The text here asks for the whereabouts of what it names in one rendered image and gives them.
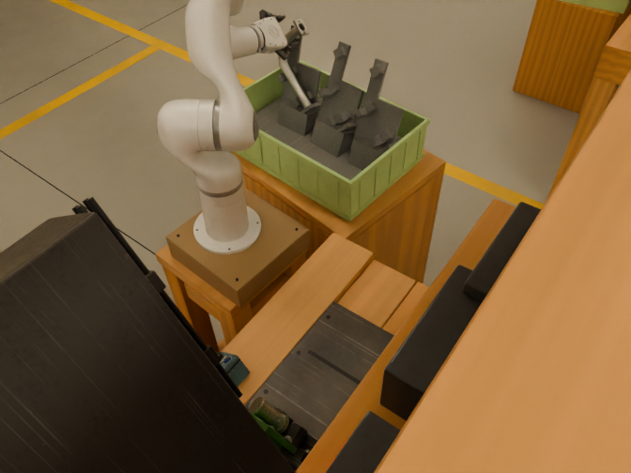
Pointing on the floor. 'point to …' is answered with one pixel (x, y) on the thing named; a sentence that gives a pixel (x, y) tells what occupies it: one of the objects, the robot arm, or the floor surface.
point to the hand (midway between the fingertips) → (287, 32)
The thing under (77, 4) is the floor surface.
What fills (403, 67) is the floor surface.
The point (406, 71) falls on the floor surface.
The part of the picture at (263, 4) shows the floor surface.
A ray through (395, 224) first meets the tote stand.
